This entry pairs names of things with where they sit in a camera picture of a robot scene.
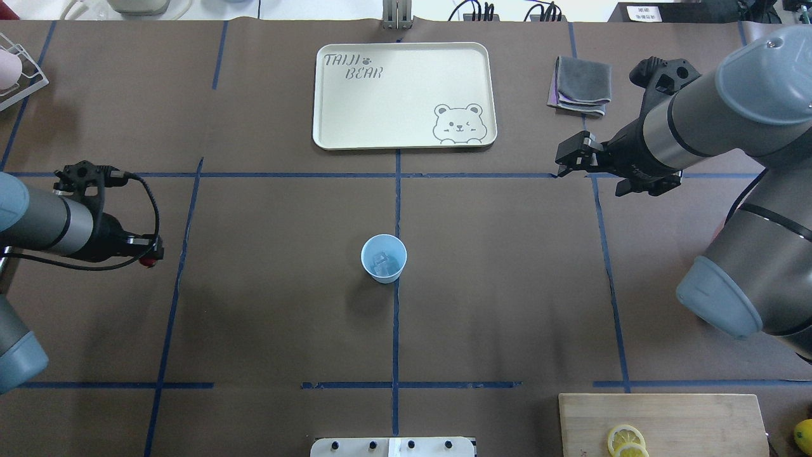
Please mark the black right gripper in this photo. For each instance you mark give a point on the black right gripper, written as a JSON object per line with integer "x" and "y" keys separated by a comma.
{"x": 628, "y": 151}

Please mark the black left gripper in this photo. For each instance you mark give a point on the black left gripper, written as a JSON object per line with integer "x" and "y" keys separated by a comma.
{"x": 109, "y": 236}

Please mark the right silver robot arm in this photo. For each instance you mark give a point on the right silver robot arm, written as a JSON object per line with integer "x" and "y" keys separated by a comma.
{"x": 754, "y": 276}

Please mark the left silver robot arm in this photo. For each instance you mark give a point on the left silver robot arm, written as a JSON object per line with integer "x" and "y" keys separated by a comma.
{"x": 68, "y": 227}

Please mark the pink upturned cup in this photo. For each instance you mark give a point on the pink upturned cup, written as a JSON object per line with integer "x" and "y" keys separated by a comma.
{"x": 10, "y": 69}

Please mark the light blue plastic cup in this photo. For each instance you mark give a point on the light blue plastic cup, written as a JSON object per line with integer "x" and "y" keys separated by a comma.
{"x": 386, "y": 243}

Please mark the clear ice cube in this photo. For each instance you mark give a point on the clear ice cube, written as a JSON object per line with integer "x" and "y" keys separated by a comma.
{"x": 385, "y": 265}

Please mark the grey folded cloths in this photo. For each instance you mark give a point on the grey folded cloths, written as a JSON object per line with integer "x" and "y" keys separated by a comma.
{"x": 581, "y": 86}

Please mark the cream bear serving tray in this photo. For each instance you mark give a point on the cream bear serving tray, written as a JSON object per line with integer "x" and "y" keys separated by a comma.
{"x": 378, "y": 96}

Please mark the cream toaster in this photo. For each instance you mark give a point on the cream toaster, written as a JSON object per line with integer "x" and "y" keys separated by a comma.
{"x": 139, "y": 8}

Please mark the wooden cutting board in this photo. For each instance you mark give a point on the wooden cutting board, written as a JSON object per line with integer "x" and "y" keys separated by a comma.
{"x": 671, "y": 424}

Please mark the lemon slices stack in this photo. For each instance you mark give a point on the lemon slices stack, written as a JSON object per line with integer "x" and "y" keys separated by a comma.
{"x": 626, "y": 440}

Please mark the yellow lemon upper left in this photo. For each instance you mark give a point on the yellow lemon upper left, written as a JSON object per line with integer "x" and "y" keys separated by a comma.
{"x": 802, "y": 435}

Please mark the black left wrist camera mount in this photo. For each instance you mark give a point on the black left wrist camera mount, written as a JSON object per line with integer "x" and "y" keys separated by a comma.
{"x": 86, "y": 183}

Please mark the white wire cup rack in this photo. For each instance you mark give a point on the white wire cup rack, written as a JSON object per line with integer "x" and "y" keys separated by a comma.
{"x": 31, "y": 80}

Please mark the aluminium frame post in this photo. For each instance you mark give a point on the aluminium frame post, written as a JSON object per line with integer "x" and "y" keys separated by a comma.
{"x": 397, "y": 14}

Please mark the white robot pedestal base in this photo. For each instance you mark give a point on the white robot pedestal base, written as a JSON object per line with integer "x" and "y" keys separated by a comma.
{"x": 395, "y": 446}

